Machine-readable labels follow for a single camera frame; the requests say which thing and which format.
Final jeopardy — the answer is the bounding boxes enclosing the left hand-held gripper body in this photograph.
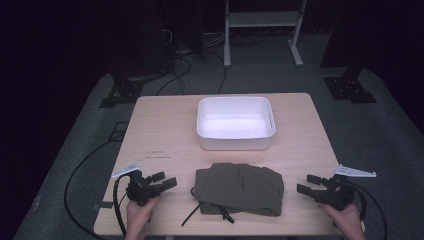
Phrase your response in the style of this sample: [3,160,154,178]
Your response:
[111,162,165,207]

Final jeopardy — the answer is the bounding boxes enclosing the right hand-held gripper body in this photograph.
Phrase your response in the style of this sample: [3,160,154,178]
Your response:
[319,164,378,212]

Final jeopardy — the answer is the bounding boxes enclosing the olive green shorts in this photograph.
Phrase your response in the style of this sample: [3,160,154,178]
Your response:
[180,162,285,228]

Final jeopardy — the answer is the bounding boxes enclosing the white plastic bin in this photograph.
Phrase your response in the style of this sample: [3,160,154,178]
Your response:
[195,96,277,151]

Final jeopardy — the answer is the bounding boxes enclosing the person's left hand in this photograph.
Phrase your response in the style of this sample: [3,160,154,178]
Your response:
[124,195,163,240]

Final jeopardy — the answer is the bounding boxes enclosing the person's right hand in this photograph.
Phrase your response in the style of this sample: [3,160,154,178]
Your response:
[319,202,367,240]

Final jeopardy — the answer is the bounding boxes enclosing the black metal stand base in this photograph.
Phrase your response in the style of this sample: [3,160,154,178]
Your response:
[98,68,145,109]
[323,64,378,105]

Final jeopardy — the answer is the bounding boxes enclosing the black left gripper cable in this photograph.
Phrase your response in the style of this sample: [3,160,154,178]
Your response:
[112,174,131,238]

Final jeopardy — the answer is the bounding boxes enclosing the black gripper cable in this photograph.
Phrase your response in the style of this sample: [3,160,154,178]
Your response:
[344,179,390,240]
[112,174,131,238]

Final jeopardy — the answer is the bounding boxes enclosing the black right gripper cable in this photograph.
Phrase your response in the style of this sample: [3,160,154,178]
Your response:
[344,179,390,240]

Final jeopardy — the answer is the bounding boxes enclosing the black floor cable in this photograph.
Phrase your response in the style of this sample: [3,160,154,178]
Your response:
[203,49,228,95]
[155,49,193,97]
[63,139,113,240]

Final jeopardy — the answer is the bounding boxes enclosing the white metal desk frame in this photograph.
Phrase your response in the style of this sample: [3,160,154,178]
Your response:
[223,0,308,69]

